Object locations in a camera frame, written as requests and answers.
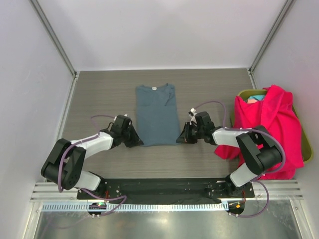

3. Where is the left aluminium corner post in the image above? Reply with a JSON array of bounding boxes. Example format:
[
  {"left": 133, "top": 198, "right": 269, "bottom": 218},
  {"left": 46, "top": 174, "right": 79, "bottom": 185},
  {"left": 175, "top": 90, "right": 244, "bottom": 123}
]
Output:
[{"left": 28, "top": 0, "right": 78, "bottom": 78}]

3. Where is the olive green plastic bin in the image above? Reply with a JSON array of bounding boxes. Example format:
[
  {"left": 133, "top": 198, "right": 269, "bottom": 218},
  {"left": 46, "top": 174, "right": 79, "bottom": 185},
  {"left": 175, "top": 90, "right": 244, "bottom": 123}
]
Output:
[{"left": 237, "top": 89, "right": 314, "bottom": 164}]

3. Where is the slotted white cable duct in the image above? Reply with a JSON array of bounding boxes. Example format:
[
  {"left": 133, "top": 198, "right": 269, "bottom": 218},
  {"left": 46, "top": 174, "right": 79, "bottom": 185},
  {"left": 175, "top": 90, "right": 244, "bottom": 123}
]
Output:
[{"left": 41, "top": 201, "right": 228, "bottom": 213}]

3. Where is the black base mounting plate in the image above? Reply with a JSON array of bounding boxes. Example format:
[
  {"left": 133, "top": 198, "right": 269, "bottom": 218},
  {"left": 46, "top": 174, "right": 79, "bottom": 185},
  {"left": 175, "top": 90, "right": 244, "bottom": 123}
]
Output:
[{"left": 90, "top": 178, "right": 255, "bottom": 205}]

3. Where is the salmon pink t shirt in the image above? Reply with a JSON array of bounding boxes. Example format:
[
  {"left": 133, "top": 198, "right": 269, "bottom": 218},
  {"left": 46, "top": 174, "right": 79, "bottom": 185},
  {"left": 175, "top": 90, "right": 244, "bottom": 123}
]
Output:
[{"left": 247, "top": 98, "right": 259, "bottom": 104}]

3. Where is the teal t shirt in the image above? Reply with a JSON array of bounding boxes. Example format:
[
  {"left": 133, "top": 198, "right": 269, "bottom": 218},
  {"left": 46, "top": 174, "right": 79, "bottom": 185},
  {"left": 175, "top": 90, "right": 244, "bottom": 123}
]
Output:
[{"left": 248, "top": 95, "right": 266, "bottom": 101}]

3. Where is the aluminium frame rail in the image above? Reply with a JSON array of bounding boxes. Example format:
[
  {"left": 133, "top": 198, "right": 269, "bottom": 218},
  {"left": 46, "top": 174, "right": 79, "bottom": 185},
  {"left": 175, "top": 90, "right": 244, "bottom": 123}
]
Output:
[{"left": 30, "top": 180, "right": 303, "bottom": 202}]

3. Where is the blue-grey t shirt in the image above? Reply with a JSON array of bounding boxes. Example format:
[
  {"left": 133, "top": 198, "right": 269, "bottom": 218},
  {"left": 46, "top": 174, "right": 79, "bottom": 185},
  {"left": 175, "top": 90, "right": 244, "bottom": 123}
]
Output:
[{"left": 136, "top": 83, "right": 180, "bottom": 147}]

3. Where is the magenta pink t shirt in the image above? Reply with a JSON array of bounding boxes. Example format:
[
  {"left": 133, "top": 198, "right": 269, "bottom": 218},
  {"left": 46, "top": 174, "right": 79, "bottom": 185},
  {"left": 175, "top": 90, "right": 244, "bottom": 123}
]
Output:
[{"left": 214, "top": 84, "right": 305, "bottom": 181}]

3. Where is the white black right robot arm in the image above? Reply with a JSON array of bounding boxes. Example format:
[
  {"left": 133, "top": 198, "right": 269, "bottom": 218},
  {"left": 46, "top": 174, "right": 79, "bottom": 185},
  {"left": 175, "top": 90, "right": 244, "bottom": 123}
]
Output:
[{"left": 176, "top": 112, "right": 286, "bottom": 197}]

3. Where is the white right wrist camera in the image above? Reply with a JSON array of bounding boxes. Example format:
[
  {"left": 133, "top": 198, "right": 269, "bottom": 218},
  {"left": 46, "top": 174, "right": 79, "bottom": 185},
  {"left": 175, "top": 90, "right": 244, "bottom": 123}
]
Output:
[{"left": 188, "top": 108, "right": 197, "bottom": 125}]

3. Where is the aluminium corner post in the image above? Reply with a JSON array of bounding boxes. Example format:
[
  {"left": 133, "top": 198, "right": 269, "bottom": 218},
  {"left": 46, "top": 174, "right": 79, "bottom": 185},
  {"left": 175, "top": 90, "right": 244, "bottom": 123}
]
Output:
[
  {"left": 28, "top": 0, "right": 78, "bottom": 78},
  {"left": 248, "top": 0, "right": 296, "bottom": 76}
]

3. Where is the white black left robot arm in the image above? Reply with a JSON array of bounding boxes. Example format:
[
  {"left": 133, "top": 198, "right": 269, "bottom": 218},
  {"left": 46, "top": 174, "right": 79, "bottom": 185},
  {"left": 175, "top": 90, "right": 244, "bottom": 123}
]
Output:
[{"left": 40, "top": 115, "right": 144, "bottom": 198}]

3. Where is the right aluminium corner post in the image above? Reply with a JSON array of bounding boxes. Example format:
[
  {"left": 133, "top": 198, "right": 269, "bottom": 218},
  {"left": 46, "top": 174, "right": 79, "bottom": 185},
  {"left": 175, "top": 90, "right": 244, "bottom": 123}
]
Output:
[{"left": 248, "top": 0, "right": 296, "bottom": 76}]

